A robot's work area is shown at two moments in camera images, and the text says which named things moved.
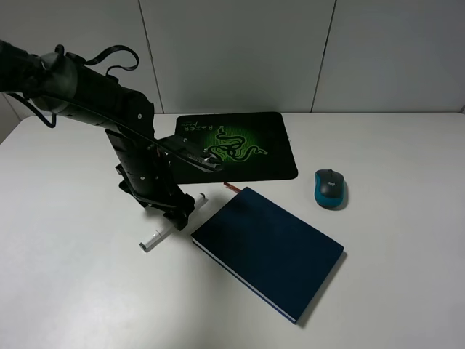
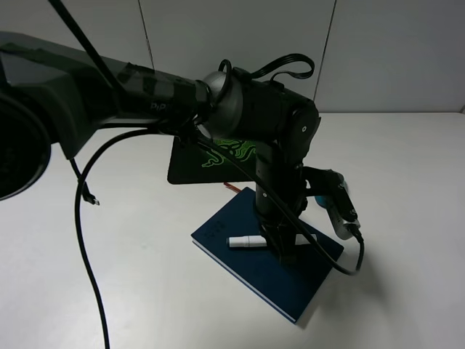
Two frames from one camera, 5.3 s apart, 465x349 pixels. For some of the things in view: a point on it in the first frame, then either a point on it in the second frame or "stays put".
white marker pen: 156,235 → 259,241
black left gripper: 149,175 → 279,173
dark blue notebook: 280,257 stays put
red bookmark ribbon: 232,187 stays put
